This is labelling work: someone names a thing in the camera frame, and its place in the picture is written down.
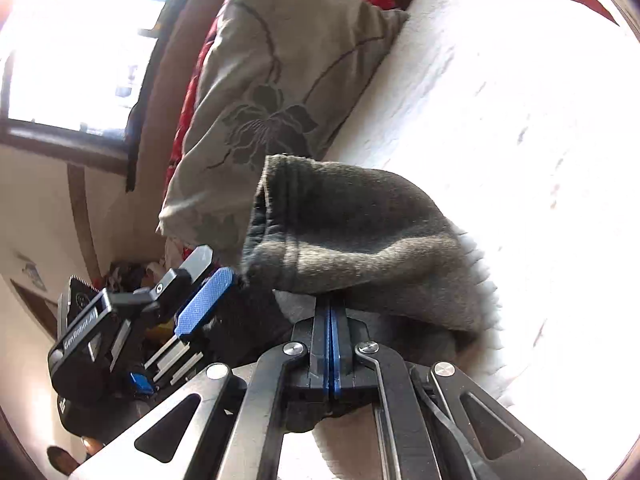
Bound beige floral embroidered pillow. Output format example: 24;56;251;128
158;0;407;261

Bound dark grey knit pants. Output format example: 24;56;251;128
240;154;501;351

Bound wooden window frame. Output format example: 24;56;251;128
1;54;153;180

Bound white quilted bedspread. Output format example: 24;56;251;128
328;0;639;479

